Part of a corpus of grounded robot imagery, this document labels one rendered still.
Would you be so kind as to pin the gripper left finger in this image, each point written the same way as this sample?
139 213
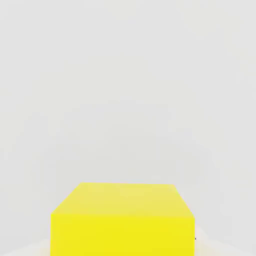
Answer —
38 250

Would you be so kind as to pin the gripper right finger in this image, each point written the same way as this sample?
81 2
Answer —
208 247

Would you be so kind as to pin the small yellow cube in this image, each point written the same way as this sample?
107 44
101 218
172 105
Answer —
122 230

